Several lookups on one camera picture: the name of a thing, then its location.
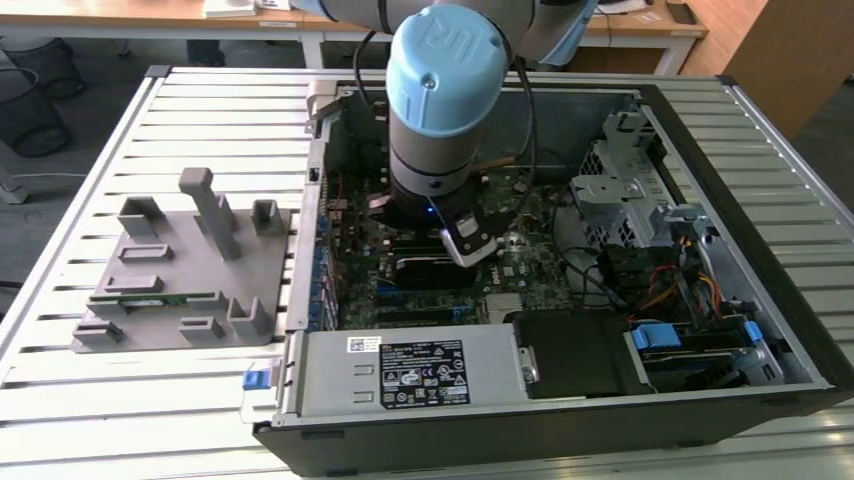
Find black graphics card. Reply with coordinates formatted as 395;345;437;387
393;255;479;290

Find green motherboard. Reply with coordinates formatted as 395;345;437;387
318;167;582;331

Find black expansion slot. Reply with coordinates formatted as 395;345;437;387
373;308;462;325

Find silver chipset heatsink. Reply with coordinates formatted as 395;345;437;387
485;293;524;324

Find metal drive cage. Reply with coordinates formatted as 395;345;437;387
570;112;677;251

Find grey parts rack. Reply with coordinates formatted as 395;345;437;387
70;168;299;355

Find grey power supply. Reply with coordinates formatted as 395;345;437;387
293;324;530;419

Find black plastic shroud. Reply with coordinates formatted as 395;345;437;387
510;308;654;401

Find green RAM stick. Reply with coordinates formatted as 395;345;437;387
90;292;222;307

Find blue case latch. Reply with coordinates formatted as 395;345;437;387
243;366;277;392

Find blue disk carrier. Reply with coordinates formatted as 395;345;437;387
629;319;764;357

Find black PC case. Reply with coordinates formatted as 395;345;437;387
251;78;854;479

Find white box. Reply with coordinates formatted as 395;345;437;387
203;0;259;19

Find wooden desk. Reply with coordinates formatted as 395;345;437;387
0;0;709;76

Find black mesh bin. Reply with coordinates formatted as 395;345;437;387
0;67;72;159
0;37;88;101

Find wooden cabinet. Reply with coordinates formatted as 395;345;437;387
680;0;854;139

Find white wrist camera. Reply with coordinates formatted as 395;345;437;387
438;212;502;270

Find black cable brass plug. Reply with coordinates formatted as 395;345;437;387
481;54;540;221

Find black camera cable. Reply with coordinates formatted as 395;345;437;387
355;27;386;116

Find silver latch handle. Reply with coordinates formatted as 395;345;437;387
519;346;541;385

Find yellow red power wires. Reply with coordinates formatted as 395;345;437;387
644;234;729;321

